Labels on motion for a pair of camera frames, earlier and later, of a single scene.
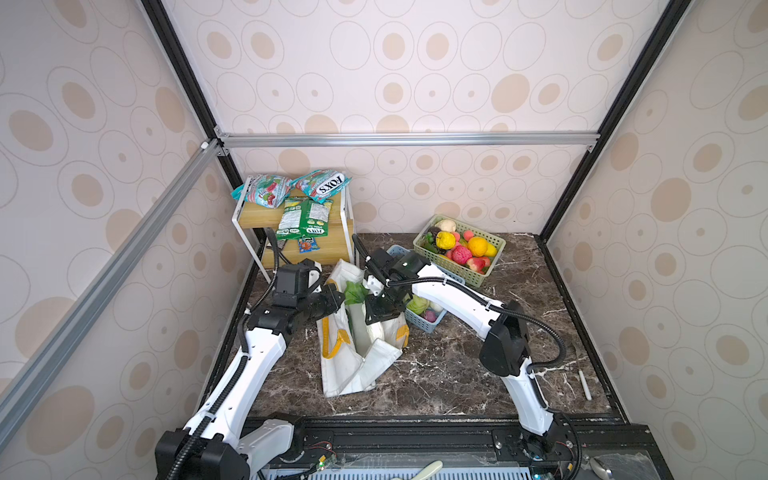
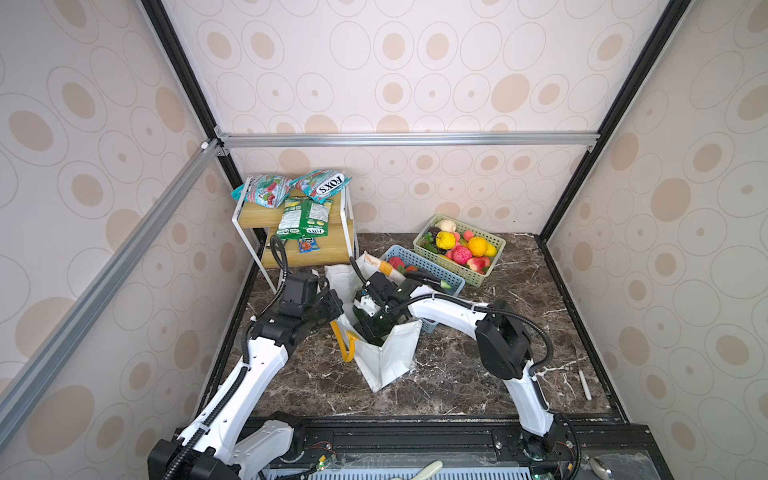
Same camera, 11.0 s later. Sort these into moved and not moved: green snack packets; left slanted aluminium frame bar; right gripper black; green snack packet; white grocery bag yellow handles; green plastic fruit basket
Moved: right gripper black; white grocery bag yellow handles
Not moved: green snack packets; left slanted aluminium frame bar; green snack packet; green plastic fruit basket
